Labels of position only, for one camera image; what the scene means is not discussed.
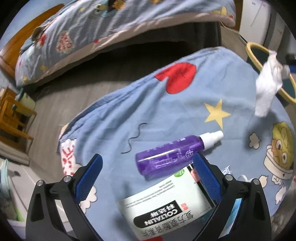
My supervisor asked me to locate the white coltalin medicine box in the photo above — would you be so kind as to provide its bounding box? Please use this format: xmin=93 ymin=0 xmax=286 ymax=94
xmin=118 ymin=164 xmax=215 ymax=240

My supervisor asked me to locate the purple spray bottle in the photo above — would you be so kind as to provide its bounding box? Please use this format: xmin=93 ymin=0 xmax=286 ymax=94
xmin=135 ymin=131 xmax=224 ymax=179

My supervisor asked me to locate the silver medicine sachet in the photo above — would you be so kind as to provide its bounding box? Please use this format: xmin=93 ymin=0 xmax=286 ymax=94
xmin=221 ymin=165 xmax=232 ymax=175

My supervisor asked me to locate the yellow rimmed green trash bin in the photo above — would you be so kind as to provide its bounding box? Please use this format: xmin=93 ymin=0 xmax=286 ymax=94
xmin=245 ymin=42 xmax=295 ymax=106

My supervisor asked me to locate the red strawberry snack bag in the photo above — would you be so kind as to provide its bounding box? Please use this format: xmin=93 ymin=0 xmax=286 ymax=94
xmin=145 ymin=237 xmax=163 ymax=241

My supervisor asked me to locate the wooden nightstand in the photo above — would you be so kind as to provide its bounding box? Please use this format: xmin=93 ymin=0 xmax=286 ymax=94
xmin=1 ymin=87 xmax=37 ymax=153

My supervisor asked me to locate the small white green bin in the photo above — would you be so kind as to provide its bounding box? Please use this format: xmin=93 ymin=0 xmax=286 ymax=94
xmin=16 ymin=88 xmax=36 ymax=110

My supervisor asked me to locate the blue cartoon pillow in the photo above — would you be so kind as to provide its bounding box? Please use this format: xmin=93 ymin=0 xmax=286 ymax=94
xmin=58 ymin=47 xmax=295 ymax=240

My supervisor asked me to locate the wooden bed with headboard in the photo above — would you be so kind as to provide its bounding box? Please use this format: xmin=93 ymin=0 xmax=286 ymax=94
xmin=1 ymin=4 xmax=64 ymax=78

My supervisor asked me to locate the blue cartoon duvet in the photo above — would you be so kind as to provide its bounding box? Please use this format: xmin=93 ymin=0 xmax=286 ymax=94
xmin=15 ymin=1 xmax=236 ymax=87

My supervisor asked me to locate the white air purifier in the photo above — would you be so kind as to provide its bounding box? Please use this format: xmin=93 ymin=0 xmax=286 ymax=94
xmin=239 ymin=0 xmax=287 ymax=51

